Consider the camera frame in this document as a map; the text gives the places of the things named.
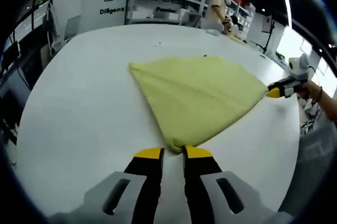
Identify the black computer monitor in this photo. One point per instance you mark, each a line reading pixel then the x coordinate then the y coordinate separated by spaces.
pixel 11 50

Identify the beige cloth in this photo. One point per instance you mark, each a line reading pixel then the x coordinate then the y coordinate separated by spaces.
pixel 239 40

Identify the yellow garment with dark sleeves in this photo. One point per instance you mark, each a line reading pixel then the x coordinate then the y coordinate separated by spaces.
pixel 197 97

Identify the white flat storage box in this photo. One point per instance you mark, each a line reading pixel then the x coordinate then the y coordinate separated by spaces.
pixel 142 13

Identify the white cloth lump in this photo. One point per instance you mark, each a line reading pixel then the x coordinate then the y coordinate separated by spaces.
pixel 213 32

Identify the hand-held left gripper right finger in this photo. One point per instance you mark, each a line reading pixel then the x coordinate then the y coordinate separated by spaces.
pixel 218 197

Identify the white office chair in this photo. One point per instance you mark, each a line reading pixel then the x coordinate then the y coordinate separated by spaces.
pixel 189 17

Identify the person's right hand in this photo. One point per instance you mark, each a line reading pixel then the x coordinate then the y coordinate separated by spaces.
pixel 310 90

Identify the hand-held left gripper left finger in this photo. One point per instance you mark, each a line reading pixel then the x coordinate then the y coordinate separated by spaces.
pixel 121 197

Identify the black tripod stand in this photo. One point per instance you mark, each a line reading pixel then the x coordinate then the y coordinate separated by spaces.
pixel 269 37

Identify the white storage rack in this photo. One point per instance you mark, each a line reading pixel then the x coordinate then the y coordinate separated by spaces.
pixel 248 16

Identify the wall poster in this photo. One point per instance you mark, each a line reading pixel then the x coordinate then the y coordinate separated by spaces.
pixel 267 24

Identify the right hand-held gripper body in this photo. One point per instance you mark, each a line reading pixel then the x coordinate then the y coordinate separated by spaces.
pixel 298 69

